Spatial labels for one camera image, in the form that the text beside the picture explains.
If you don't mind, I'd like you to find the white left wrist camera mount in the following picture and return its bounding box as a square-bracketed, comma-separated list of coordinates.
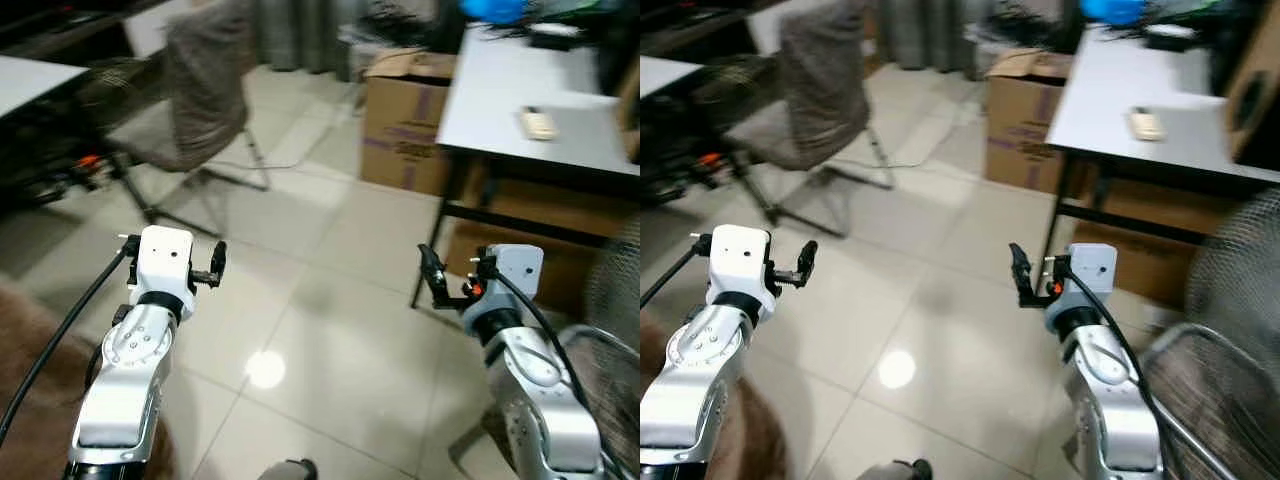
[707, 224, 776, 306]
[128, 226, 197, 306]

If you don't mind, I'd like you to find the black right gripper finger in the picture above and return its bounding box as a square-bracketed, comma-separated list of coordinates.
[418, 244, 448, 307]
[1008, 242, 1037, 306]

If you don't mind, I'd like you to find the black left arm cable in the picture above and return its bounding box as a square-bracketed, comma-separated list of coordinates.
[0, 243, 136, 446]
[640, 240, 713, 309]

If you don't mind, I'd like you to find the white table black frame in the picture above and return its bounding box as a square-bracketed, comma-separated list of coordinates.
[1038, 25, 1280, 301]
[410, 25, 641, 311]

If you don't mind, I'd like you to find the black and red equipment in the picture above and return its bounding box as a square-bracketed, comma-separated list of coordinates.
[640, 85, 771, 196]
[0, 95, 136, 213]

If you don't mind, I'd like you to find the brown fabric folding chair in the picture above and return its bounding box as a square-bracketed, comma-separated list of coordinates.
[85, 0, 273, 226]
[700, 0, 896, 239]

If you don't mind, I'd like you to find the blue round object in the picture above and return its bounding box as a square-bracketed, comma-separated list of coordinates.
[460, 0, 531, 26]
[1080, 0, 1149, 27]

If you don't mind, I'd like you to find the grey curtain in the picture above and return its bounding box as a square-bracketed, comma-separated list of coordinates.
[250, 0, 376, 79]
[875, 0, 986, 73]

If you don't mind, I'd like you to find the wide plain cardboard box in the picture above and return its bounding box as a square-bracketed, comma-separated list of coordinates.
[1068, 165, 1246, 311]
[445, 160, 641, 316]

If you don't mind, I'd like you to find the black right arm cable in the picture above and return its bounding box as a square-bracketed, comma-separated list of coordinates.
[495, 268, 631, 480]
[1068, 270, 1176, 480]

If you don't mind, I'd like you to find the brown wooden speaker box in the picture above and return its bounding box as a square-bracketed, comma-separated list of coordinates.
[1222, 35, 1280, 173]

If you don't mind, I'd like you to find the wire mesh floor fan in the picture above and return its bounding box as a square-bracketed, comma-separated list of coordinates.
[1135, 190, 1280, 480]
[560, 215, 641, 480]

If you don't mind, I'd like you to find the white flat device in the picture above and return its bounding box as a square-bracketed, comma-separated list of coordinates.
[1145, 24, 1199, 51]
[527, 22, 583, 51]

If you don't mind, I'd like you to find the white remote control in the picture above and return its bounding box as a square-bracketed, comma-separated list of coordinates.
[1128, 106, 1170, 142]
[517, 106, 559, 142]

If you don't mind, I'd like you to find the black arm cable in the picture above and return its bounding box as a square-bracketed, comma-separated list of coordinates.
[1068, 270, 1176, 480]
[495, 268, 631, 480]
[0, 243, 136, 446]
[640, 240, 713, 309]

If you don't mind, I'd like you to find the cardboard box with purple print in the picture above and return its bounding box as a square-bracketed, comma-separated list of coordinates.
[985, 48, 1076, 194]
[360, 50, 463, 196]

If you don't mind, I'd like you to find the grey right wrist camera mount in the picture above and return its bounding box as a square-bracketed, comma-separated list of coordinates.
[483, 243, 546, 303]
[1062, 242, 1118, 306]

